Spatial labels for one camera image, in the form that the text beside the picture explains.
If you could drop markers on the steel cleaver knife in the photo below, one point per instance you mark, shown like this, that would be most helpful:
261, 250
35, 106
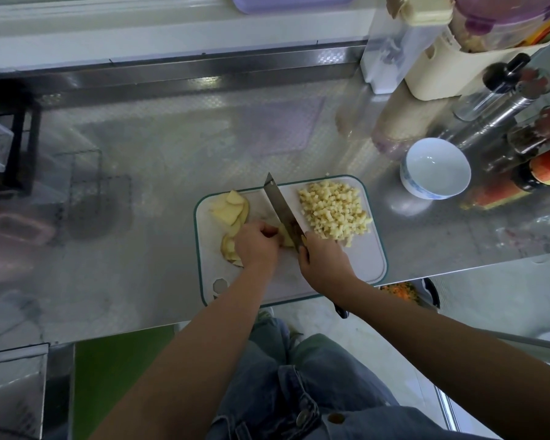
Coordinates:
282, 206

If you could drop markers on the person's right forearm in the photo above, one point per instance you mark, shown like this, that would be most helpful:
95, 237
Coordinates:
463, 366

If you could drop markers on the clear container cream lid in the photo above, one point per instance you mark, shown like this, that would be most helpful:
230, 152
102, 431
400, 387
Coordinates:
399, 46

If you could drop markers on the person's left hand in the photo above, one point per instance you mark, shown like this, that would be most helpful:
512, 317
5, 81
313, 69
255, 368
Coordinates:
257, 247

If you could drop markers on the green mat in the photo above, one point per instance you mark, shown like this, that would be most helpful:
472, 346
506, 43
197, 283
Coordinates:
115, 376

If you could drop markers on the white cutting board green rim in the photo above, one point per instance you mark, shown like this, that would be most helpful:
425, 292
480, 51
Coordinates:
367, 256

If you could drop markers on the steel bin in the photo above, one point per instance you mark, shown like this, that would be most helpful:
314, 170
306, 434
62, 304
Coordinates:
9, 391

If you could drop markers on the glass jar red lid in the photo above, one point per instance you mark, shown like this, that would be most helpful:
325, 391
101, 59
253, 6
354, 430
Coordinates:
545, 128

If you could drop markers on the clear plastic bottle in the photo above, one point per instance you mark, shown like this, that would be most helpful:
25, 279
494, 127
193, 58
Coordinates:
541, 232

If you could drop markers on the pile of yellow potato slices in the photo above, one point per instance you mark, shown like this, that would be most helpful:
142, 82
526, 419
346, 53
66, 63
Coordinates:
229, 220

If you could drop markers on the glass bottle black cap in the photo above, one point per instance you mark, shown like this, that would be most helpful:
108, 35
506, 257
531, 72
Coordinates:
490, 87

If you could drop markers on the pile of diced potato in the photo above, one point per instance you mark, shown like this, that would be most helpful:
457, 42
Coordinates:
335, 211

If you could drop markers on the black metal rack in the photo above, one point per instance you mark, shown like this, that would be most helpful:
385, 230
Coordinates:
23, 142

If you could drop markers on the purple plastic cutting board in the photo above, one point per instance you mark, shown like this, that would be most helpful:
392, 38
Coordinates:
293, 2

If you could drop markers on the white bowl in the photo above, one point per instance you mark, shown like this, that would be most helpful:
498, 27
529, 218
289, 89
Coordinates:
435, 167

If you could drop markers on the cream plastic canister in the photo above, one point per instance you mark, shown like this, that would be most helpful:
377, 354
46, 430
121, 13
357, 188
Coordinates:
445, 76

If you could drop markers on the person's right hand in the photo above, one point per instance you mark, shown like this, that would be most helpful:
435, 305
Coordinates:
328, 266

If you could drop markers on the person's left forearm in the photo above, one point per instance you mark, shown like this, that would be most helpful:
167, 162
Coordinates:
174, 362

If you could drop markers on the purple lid food container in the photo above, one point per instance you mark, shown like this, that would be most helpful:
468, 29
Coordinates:
513, 18

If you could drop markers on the metal bowl with scraps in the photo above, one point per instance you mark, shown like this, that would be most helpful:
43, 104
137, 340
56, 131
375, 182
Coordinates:
412, 291

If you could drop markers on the person's blue jeans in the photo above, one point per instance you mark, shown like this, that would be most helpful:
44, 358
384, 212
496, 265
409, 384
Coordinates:
284, 389

